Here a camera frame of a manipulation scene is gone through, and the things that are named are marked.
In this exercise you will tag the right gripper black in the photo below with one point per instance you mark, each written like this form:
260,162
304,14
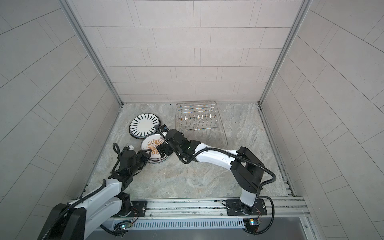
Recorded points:
165,145

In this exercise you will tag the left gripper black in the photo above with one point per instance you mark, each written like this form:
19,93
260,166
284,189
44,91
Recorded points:
144,155

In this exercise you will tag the black white striped plate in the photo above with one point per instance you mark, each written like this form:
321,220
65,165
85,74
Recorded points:
143,125

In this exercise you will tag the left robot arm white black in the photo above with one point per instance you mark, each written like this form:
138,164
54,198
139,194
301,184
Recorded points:
68,222

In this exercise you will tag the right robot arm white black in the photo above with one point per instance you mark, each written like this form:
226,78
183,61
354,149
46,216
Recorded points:
233,163

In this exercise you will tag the left circuit board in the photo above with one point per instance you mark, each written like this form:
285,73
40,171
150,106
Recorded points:
122,228

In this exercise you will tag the circuit board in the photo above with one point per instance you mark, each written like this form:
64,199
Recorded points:
251,225
122,228

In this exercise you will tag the right circuit board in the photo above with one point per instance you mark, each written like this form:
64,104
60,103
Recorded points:
251,225

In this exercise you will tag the left corner aluminium profile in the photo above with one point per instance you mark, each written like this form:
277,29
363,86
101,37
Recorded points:
87,45

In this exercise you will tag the corner aluminium profile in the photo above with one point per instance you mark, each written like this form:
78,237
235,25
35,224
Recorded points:
87,45
288,42

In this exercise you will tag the right corner aluminium profile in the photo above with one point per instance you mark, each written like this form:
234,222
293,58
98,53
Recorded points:
288,42

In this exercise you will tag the metal wire dish rack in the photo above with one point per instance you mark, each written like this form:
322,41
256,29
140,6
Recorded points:
201,121

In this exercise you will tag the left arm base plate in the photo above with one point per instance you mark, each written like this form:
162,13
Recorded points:
133,209

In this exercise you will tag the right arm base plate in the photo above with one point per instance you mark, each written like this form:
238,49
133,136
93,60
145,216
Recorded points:
236,208

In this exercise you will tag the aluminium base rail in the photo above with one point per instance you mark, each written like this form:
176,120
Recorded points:
195,208

